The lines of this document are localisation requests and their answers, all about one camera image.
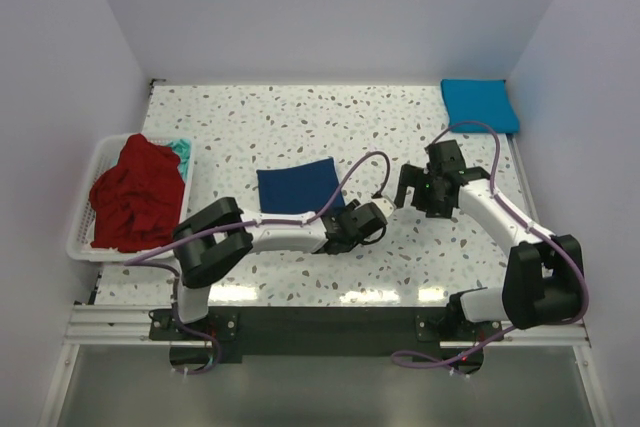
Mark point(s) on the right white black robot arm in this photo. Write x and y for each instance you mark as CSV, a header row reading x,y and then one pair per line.
x,y
544,279

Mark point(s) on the mint green t shirt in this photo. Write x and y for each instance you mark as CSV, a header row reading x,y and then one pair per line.
x,y
182,148

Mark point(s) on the dark blue t shirt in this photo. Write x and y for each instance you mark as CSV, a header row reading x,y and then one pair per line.
x,y
297,190

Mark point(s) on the white plastic laundry basket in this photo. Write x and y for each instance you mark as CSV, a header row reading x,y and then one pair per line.
x,y
105,156

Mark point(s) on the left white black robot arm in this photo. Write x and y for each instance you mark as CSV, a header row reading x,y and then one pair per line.
x,y
213,241

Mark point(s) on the red t shirt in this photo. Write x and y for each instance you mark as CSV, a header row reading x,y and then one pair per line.
x,y
137,202

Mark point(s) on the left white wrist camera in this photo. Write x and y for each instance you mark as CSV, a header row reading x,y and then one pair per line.
x,y
385,205

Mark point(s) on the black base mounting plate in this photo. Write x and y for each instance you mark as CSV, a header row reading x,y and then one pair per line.
x,y
412,337

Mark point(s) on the folded light blue t shirt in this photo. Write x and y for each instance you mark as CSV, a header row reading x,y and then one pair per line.
x,y
471,102

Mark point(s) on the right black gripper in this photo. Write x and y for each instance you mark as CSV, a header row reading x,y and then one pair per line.
x,y
413,176

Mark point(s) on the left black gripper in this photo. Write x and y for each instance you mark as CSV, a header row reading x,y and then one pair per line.
x,y
351,207

